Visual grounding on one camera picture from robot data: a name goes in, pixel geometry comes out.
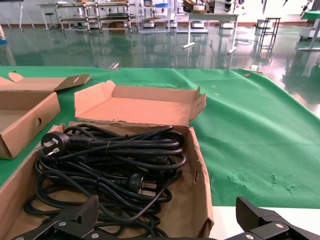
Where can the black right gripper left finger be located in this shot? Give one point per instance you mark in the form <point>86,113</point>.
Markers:
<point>87,212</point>

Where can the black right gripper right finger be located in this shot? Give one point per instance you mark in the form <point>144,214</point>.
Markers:
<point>247,215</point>

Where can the large torn cardboard box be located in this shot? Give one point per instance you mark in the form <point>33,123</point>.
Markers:
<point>140,110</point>

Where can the small open cardboard box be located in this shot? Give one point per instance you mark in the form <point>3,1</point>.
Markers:
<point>22,112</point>

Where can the green table cloth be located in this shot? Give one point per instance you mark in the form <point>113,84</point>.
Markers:
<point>250,125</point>

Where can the small brown cardboard disc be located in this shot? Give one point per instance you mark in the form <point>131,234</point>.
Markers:
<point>247,74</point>

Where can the metal pipe rack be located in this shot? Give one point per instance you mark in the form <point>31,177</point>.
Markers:
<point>75,19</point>

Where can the black metal stand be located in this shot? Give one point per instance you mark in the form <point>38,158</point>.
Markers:
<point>272,18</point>

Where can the round black stool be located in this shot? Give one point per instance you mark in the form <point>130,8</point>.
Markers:
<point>50,14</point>

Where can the white workshop table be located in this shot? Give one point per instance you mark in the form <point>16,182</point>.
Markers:
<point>212,15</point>

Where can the white desk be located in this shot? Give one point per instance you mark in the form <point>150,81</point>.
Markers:
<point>47,5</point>

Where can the green covered table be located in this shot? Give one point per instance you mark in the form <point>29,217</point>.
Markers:
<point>312,13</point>

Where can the open brown carton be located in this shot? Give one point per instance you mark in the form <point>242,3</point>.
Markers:
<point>197,8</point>

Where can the white shelving frame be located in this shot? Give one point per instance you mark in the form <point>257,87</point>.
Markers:
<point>172,15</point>

